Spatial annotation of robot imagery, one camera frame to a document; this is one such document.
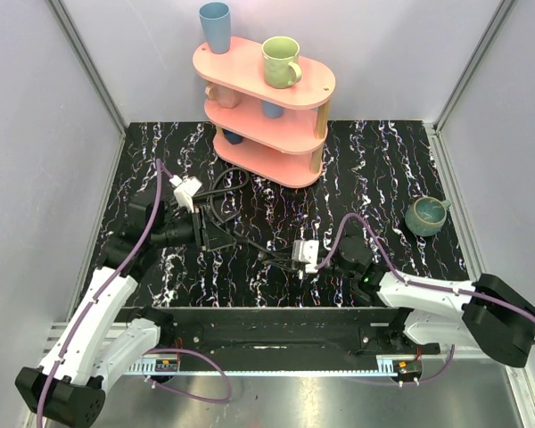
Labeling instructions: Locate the black corrugated hose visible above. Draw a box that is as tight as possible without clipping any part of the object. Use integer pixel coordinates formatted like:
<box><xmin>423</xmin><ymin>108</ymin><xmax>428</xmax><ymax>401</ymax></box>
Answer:
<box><xmin>191</xmin><ymin>167</ymin><xmax>304</xmax><ymax>268</ymax></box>

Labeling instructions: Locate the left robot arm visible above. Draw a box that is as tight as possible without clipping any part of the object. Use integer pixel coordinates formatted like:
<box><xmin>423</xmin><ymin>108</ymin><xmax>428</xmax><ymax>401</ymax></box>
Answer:
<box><xmin>14</xmin><ymin>191</ymin><xmax>218</xmax><ymax>427</ymax></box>

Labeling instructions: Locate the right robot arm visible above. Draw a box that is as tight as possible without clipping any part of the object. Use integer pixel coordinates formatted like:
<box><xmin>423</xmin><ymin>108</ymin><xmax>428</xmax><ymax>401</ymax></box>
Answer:
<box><xmin>259</xmin><ymin>235</ymin><xmax>535</xmax><ymax>368</ymax></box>

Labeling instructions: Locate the black marble mat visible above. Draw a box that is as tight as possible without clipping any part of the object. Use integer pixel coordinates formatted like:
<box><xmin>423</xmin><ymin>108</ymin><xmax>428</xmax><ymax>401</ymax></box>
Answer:
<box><xmin>88</xmin><ymin>119</ymin><xmax>478</xmax><ymax>309</ymax></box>

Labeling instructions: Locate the teal ceramic cup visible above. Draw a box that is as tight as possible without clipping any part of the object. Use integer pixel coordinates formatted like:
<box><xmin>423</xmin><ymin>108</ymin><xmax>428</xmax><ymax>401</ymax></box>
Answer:
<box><xmin>405</xmin><ymin>196</ymin><xmax>451</xmax><ymax>237</ymax></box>

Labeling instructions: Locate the dark blue cup lower shelf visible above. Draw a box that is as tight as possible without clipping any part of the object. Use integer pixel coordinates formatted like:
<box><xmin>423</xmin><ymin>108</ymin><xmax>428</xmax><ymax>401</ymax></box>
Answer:
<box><xmin>223</xmin><ymin>129</ymin><xmax>243</xmax><ymax>145</ymax></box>

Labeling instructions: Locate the pink three-tier shelf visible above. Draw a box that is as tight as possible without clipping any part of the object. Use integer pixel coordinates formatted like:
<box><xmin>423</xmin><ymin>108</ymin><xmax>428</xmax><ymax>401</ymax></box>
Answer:
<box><xmin>193</xmin><ymin>37</ymin><xmax>335</xmax><ymax>188</ymax></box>

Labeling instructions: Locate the pink mug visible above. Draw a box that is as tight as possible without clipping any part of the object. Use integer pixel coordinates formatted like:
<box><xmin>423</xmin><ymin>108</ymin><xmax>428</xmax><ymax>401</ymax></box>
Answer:
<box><xmin>205</xmin><ymin>83</ymin><xmax>241</xmax><ymax>109</ymax></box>

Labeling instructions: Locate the blue cup middle shelf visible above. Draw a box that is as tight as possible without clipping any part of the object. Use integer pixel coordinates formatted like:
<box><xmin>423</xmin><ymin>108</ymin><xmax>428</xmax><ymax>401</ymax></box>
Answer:
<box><xmin>261</xmin><ymin>101</ymin><xmax>284</xmax><ymax>119</ymax></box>

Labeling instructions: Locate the green mug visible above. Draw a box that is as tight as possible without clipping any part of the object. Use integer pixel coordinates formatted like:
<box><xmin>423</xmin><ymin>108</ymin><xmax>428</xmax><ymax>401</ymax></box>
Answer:
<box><xmin>261</xmin><ymin>36</ymin><xmax>302</xmax><ymax>89</ymax></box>

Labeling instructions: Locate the blue plastic tumbler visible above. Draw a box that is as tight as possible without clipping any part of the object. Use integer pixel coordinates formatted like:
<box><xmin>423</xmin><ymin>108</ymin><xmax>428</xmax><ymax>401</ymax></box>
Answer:
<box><xmin>199</xmin><ymin>2</ymin><xmax>232</xmax><ymax>54</ymax></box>

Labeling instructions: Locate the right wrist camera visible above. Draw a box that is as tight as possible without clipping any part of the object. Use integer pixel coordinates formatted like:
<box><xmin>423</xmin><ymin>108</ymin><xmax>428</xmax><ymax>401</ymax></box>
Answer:
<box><xmin>292</xmin><ymin>240</ymin><xmax>319</xmax><ymax>279</ymax></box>

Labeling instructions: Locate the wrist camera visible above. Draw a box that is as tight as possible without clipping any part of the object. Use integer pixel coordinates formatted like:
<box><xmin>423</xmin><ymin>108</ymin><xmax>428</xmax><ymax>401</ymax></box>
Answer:
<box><xmin>169</xmin><ymin>175</ymin><xmax>202</xmax><ymax>213</ymax></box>
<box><xmin>292</xmin><ymin>240</ymin><xmax>319</xmax><ymax>279</ymax></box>

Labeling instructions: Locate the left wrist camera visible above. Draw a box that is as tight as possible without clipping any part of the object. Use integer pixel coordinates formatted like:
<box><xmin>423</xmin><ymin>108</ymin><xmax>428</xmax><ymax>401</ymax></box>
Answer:
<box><xmin>169</xmin><ymin>175</ymin><xmax>202</xmax><ymax>213</ymax></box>

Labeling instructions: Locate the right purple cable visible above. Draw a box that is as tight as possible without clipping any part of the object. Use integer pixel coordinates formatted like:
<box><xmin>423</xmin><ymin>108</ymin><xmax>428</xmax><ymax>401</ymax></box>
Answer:
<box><xmin>314</xmin><ymin>212</ymin><xmax>535</xmax><ymax>344</ymax></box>

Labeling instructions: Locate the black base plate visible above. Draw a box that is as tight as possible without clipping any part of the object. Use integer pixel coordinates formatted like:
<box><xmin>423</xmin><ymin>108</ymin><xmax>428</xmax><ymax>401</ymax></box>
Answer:
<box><xmin>162</xmin><ymin>308</ymin><xmax>440</xmax><ymax>375</ymax></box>

